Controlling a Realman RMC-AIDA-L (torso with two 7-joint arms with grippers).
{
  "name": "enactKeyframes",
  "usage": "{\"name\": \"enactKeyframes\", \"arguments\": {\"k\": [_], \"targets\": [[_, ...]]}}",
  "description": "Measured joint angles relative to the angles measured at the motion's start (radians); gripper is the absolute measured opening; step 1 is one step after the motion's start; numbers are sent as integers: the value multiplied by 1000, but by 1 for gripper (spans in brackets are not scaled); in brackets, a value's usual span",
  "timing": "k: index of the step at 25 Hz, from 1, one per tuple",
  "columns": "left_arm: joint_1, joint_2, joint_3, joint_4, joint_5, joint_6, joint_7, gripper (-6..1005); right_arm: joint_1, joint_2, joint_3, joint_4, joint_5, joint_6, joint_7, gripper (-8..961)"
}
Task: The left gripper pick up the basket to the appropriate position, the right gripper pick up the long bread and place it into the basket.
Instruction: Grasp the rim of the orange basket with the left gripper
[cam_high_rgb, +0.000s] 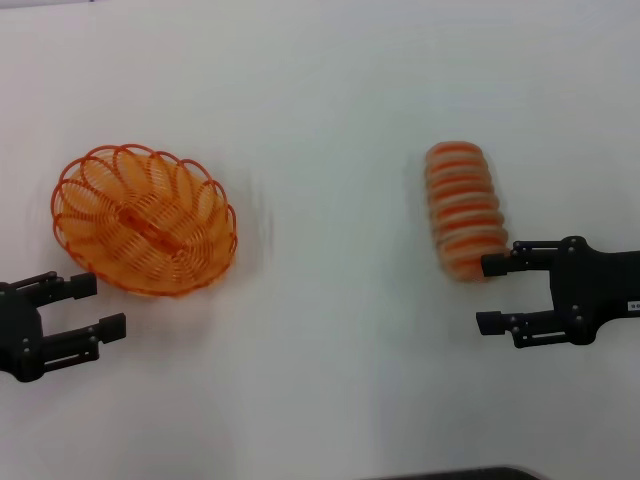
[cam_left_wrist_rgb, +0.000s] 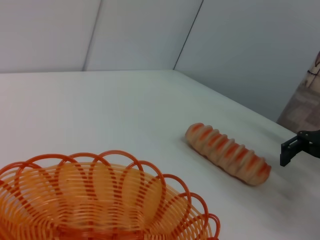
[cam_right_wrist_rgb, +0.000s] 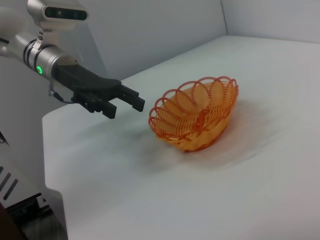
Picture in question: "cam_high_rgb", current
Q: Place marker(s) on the dark rounded robot base edge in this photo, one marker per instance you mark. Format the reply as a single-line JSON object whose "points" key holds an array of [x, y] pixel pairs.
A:
{"points": [[475, 475]]}

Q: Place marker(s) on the orange cream ridged bread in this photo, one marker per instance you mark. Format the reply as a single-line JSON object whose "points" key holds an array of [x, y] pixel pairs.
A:
{"points": [[460, 200]]}

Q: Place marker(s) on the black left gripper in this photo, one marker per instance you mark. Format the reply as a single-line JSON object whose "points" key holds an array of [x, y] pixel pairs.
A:
{"points": [[20, 330]]}

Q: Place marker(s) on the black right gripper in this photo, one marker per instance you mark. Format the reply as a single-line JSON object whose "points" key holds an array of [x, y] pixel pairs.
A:
{"points": [[595, 285]]}

